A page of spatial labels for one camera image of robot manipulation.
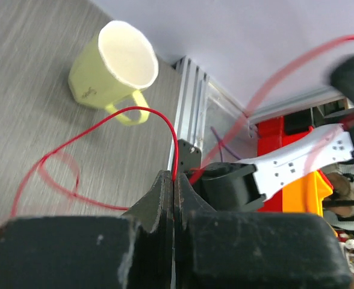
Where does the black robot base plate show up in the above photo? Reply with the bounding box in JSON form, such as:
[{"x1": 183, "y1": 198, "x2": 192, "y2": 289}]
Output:
[{"x1": 177, "y1": 139, "x2": 202, "y2": 173}]

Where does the red cable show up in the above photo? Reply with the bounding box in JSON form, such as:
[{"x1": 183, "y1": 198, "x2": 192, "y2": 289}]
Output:
[{"x1": 10, "y1": 34, "x2": 354, "y2": 217}]

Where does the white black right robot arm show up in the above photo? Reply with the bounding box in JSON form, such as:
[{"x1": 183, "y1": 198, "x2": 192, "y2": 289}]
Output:
[{"x1": 194, "y1": 55, "x2": 354, "y2": 212}]

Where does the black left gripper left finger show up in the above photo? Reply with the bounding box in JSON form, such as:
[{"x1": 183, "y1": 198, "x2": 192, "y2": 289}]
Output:
[{"x1": 0, "y1": 171, "x2": 173, "y2": 288}]

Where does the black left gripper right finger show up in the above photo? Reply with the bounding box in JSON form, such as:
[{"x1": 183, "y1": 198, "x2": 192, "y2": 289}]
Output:
[{"x1": 174, "y1": 174, "x2": 353, "y2": 288}]

